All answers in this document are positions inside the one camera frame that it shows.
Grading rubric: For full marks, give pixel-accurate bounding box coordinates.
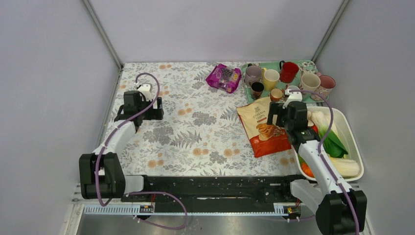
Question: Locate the toy bok choy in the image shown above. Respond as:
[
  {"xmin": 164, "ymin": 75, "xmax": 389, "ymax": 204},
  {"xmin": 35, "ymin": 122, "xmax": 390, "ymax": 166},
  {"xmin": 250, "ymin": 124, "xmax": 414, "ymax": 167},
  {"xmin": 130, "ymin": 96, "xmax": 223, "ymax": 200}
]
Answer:
[{"xmin": 312, "ymin": 111, "xmax": 348, "ymax": 158}]

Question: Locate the red mug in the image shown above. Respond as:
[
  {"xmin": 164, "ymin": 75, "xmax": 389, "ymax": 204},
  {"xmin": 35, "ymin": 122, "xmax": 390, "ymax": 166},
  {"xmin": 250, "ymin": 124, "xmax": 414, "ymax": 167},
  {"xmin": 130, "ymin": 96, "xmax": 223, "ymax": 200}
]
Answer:
[{"xmin": 279, "ymin": 60, "xmax": 300, "ymax": 84}]

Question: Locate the cassava chips bag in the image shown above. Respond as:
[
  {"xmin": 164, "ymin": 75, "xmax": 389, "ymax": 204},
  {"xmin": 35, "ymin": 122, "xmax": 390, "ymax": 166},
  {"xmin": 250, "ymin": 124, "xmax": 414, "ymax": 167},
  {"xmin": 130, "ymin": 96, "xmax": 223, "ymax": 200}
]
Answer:
[{"xmin": 236, "ymin": 97, "xmax": 291, "ymax": 158}]

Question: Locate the pink floral mug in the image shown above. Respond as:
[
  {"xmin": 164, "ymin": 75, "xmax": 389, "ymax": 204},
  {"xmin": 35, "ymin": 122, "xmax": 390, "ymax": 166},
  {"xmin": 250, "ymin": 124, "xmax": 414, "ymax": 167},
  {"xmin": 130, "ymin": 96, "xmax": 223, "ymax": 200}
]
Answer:
[{"xmin": 312, "ymin": 75, "xmax": 336, "ymax": 99}]

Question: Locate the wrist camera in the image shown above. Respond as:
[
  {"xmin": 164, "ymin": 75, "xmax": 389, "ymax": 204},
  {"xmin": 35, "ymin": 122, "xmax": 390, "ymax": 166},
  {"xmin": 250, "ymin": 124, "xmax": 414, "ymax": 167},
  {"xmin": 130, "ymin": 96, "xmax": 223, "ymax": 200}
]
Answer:
[
  {"xmin": 137, "ymin": 83, "xmax": 154, "ymax": 101},
  {"xmin": 282, "ymin": 89, "xmax": 302, "ymax": 109}
]

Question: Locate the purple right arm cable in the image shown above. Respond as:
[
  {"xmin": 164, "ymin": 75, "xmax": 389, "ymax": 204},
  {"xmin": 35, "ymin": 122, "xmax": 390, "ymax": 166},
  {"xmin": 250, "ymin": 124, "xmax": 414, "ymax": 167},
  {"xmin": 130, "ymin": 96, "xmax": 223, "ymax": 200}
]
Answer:
[{"xmin": 285, "ymin": 90, "xmax": 361, "ymax": 235}]

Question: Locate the small orange mug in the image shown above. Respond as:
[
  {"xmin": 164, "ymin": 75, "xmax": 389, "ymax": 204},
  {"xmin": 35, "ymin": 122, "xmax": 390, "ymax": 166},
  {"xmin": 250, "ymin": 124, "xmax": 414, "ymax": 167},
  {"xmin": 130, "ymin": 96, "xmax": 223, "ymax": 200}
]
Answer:
[{"xmin": 269, "ymin": 88, "xmax": 284, "ymax": 102}]

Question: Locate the floral tablecloth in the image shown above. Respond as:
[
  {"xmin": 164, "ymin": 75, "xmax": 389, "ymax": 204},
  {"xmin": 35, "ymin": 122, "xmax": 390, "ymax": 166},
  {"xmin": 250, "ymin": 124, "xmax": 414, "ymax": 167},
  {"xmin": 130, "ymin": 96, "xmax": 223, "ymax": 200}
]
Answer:
[{"xmin": 110, "ymin": 62, "xmax": 299, "ymax": 176}]

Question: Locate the small white-lined floral cup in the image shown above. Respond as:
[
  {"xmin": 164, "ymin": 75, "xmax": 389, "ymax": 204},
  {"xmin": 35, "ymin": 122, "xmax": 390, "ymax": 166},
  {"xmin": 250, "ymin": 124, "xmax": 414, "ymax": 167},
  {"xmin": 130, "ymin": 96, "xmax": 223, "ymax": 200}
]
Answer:
[{"xmin": 286, "ymin": 85, "xmax": 299, "ymax": 93}]

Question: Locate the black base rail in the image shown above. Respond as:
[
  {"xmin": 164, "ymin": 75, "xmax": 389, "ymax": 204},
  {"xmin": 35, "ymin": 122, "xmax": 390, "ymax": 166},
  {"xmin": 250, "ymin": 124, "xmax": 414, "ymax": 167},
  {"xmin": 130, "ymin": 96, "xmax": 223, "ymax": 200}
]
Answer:
[{"xmin": 88, "ymin": 174, "xmax": 314, "ymax": 215}]

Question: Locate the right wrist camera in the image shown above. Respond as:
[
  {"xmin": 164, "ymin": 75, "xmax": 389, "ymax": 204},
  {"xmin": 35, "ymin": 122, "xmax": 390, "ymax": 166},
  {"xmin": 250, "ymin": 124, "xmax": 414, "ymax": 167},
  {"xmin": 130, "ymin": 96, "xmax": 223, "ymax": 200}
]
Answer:
[{"xmin": 282, "ymin": 89, "xmax": 302, "ymax": 109}]

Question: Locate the toy mushroom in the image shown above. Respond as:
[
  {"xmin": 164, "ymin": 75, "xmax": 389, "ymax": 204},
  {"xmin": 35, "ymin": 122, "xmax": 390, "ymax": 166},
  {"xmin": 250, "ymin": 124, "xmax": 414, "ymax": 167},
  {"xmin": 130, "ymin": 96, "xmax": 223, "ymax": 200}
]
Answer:
[{"xmin": 307, "ymin": 111, "xmax": 314, "ymax": 127}]

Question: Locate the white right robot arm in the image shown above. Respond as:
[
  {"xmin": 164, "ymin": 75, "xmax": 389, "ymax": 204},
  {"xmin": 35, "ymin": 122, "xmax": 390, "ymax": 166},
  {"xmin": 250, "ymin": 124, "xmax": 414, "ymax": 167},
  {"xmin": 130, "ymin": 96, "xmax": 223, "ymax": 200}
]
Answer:
[{"xmin": 267, "ymin": 101, "xmax": 367, "ymax": 235}]

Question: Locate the yellow mug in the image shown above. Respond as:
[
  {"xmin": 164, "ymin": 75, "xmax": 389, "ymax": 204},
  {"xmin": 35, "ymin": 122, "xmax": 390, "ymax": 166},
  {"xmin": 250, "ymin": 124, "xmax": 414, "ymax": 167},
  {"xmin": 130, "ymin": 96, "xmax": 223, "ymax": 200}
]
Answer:
[{"xmin": 262, "ymin": 68, "xmax": 280, "ymax": 92}]

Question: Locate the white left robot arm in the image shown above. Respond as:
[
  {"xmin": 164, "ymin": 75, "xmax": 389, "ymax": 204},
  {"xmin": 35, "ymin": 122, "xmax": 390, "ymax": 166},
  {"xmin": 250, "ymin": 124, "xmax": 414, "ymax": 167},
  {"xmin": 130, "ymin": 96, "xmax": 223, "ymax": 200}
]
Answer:
[{"xmin": 79, "ymin": 91, "xmax": 164, "ymax": 201}]

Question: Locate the pale pink cup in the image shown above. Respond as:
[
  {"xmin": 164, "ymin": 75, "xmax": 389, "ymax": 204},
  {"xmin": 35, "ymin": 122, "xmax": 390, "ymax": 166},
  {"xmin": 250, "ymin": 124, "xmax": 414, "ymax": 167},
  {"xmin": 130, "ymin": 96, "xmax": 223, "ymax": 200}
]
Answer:
[{"xmin": 244, "ymin": 64, "xmax": 262, "ymax": 86}]

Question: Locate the toy napa cabbage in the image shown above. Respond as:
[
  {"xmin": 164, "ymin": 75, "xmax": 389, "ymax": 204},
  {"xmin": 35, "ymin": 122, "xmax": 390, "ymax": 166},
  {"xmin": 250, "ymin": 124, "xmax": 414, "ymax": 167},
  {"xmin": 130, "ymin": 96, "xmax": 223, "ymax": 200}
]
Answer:
[{"xmin": 329, "ymin": 157, "xmax": 360, "ymax": 177}]

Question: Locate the green bird-patterned tray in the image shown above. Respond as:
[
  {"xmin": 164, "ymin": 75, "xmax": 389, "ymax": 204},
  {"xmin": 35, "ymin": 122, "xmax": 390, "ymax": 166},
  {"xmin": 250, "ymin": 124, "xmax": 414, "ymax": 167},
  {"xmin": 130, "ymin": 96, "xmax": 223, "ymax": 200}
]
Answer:
[{"xmin": 240, "ymin": 60, "xmax": 319, "ymax": 104}]

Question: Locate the brown butterfly mug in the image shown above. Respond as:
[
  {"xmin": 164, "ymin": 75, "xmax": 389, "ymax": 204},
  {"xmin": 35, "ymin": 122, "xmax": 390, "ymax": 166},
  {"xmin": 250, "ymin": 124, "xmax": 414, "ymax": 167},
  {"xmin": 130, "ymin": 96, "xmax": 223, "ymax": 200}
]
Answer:
[{"xmin": 250, "ymin": 82, "xmax": 264, "ymax": 100}]

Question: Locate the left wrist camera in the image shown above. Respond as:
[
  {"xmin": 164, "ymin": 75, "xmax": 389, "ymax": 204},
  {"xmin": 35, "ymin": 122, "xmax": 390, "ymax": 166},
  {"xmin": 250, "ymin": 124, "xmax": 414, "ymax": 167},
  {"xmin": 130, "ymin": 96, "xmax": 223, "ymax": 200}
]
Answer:
[{"xmin": 137, "ymin": 83, "xmax": 154, "ymax": 101}]

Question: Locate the purple snack bag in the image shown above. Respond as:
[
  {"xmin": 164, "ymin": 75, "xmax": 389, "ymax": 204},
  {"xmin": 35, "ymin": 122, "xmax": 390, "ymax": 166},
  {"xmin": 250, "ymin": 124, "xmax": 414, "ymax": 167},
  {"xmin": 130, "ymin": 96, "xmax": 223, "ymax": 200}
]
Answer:
[{"xmin": 206, "ymin": 64, "xmax": 242, "ymax": 94}]

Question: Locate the white plastic bin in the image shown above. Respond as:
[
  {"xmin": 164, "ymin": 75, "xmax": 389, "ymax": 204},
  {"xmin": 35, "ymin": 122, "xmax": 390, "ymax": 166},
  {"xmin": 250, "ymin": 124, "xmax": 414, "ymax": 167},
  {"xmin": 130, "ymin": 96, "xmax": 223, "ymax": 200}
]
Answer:
[{"xmin": 295, "ymin": 106, "xmax": 364, "ymax": 182}]

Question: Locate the teal and cream mug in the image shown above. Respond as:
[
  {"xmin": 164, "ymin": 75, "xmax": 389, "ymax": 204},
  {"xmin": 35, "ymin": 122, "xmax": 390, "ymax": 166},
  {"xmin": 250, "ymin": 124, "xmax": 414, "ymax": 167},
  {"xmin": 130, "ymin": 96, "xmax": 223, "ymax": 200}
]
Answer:
[{"xmin": 299, "ymin": 72, "xmax": 321, "ymax": 92}]

